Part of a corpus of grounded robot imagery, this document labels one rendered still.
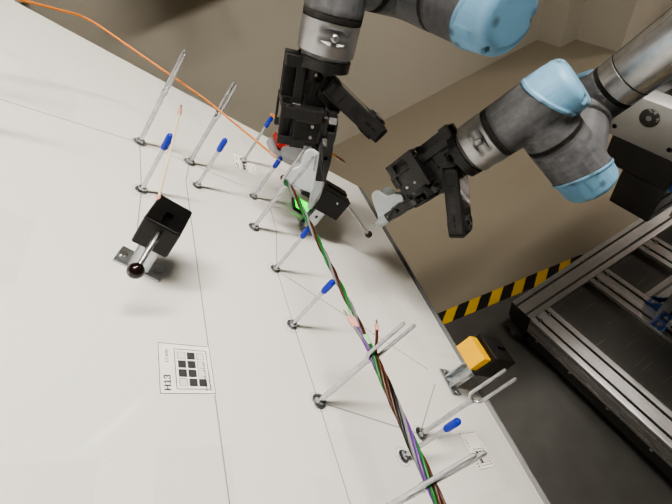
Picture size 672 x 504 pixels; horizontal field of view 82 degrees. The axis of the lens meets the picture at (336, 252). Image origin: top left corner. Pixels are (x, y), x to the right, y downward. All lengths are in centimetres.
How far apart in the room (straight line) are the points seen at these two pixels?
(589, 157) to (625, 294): 114
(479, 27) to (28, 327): 46
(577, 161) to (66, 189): 60
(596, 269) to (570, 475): 72
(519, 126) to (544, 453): 128
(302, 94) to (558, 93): 32
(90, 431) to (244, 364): 14
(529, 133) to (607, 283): 120
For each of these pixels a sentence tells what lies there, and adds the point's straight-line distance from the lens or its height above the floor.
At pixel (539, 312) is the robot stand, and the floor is 23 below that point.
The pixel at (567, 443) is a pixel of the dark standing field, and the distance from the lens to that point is 167.
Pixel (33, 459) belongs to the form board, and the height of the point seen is 136.
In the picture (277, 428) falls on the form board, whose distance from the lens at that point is 40.
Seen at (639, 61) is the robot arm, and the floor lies 127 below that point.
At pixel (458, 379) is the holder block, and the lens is 68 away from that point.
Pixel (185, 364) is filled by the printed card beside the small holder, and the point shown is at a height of 128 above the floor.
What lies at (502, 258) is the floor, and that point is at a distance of 200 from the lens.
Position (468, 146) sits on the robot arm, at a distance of 58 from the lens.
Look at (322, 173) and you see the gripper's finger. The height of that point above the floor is 123.
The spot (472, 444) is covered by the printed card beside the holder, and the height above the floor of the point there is 96.
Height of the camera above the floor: 158
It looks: 49 degrees down
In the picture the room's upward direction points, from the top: 19 degrees counter-clockwise
